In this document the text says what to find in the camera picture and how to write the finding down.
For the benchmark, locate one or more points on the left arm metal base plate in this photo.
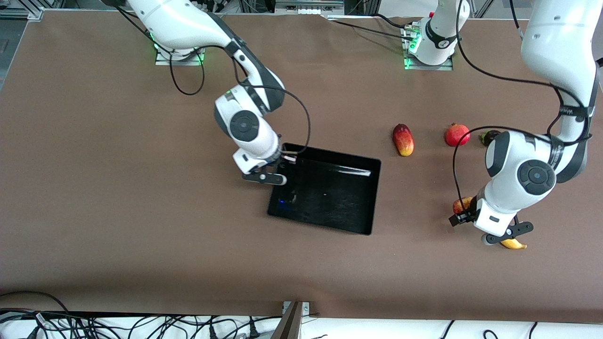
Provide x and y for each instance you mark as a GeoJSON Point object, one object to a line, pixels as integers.
{"type": "Point", "coordinates": [443, 67]}

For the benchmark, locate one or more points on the silver power strip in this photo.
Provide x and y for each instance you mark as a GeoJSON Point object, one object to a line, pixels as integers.
{"type": "Point", "coordinates": [308, 9]}

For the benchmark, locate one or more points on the silver post bracket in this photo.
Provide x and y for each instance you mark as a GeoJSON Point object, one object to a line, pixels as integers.
{"type": "Point", "coordinates": [306, 308]}

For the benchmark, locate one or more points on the red yellow mango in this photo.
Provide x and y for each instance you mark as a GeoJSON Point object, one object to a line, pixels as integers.
{"type": "Point", "coordinates": [403, 140]}

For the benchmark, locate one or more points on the aluminium frame profile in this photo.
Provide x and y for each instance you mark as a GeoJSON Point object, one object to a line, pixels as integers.
{"type": "Point", "coordinates": [28, 14]}

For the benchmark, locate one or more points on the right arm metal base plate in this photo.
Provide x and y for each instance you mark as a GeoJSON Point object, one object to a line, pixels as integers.
{"type": "Point", "coordinates": [162, 61]}

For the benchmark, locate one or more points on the red apple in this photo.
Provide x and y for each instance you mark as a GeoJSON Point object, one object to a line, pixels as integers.
{"type": "Point", "coordinates": [460, 205]}

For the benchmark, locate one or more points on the grey aluminium camera post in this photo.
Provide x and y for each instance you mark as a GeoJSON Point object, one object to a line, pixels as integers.
{"type": "Point", "coordinates": [289, 325]}

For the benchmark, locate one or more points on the black plastic box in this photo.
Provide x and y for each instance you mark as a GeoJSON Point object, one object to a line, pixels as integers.
{"type": "Point", "coordinates": [330, 197]}

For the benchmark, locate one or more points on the dark purple mangosteen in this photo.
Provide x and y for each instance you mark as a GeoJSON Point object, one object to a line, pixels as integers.
{"type": "Point", "coordinates": [489, 137]}

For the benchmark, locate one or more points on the red pomegranate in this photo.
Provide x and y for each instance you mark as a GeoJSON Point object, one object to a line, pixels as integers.
{"type": "Point", "coordinates": [457, 135]}

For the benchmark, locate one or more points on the brown table cover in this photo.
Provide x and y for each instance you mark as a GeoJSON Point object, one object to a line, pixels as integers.
{"type": "Point", "coordinates": [301, 263]}

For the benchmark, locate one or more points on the yellow banana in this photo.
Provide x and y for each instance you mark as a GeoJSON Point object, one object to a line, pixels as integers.
{"type": "Point", "coordinates": [514, 244]}

